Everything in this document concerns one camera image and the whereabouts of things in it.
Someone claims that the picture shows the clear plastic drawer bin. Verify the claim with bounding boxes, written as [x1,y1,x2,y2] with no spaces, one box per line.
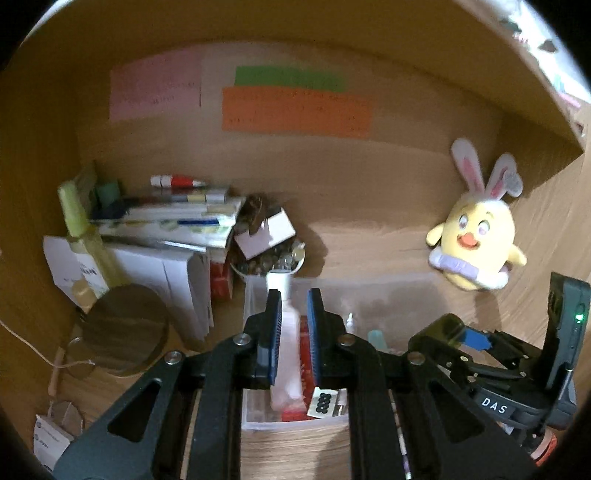
[241,272,446,432]

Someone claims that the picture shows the yellow chick plush toy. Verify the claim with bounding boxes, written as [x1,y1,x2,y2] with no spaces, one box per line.
[426,137,528,291]

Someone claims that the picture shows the blue and white box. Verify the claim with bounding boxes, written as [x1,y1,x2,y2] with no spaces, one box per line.
[32,414,75,469]

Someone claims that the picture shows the wooden shelf board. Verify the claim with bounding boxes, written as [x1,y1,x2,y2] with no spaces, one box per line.
[455,0,585,153]

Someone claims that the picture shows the white cable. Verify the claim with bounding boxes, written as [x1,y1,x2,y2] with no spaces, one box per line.
[0,318,95,370]

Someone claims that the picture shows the red and white marker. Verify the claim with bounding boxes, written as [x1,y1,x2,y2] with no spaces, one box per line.
[150,174,206,189]

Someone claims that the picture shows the white tile with black dots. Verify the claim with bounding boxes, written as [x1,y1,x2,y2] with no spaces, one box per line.
[306,387,341,421]

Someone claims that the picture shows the wooden stick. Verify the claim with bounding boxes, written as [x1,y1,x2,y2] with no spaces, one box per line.
[48,348,65,398]

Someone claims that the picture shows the red box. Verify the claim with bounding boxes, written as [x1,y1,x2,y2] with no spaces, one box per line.
[210,261,234,301]

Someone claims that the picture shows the brown mug with wooden lid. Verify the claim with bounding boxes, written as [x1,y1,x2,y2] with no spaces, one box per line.
[76,282,171,378]

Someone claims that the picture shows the pink paper note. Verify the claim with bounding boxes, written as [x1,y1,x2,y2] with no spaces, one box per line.
[109,48,202,123]

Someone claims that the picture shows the white labelled bottle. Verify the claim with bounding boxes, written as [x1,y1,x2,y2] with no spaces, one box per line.
[69,258,109,312]

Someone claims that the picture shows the wire-rimmed glasses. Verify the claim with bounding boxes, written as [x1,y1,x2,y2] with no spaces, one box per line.
[60,337,95,380]

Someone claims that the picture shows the small green box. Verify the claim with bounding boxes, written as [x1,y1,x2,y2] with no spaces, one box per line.
[95,181,122,208]

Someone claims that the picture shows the green paper note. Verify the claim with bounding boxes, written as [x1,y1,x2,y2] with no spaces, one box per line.
[234,66,346,93]

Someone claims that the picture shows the white paper box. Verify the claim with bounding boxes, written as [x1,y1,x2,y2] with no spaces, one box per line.
[43,235,215,342]

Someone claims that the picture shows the white cream tube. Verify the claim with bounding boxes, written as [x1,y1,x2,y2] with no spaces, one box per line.
[265,271,309,411]

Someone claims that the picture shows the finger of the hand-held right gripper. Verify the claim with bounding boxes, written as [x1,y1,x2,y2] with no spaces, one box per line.
[463,329,546,370]
[407,313,481,384]

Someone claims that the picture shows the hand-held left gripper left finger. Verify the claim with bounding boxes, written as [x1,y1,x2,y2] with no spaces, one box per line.
[54,288,283,480]

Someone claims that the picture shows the red foil pouch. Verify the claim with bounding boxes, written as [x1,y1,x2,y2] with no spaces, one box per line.
[281,315,319,423]

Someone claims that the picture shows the green spray bottle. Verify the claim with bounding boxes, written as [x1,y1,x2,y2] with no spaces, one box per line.
[57,180,125,301]

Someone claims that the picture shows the small white cardboard box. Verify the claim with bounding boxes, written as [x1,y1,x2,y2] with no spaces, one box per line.
[233,208,297,260]

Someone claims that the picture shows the clear wire-rimmed lens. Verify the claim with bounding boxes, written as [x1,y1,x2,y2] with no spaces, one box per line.
[46,401,86,435]

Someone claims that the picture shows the orange paper note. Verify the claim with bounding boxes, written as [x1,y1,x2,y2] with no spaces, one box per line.
[222,87,373,138]

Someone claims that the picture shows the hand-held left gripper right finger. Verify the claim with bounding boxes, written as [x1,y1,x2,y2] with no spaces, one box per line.
[307,287,539,480]

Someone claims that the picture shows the stack of books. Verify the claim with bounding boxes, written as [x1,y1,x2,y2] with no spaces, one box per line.
[90,185,247,252]

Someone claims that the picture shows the brown hair clip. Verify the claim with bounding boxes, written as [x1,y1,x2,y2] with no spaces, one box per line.
[245,193,280,234]

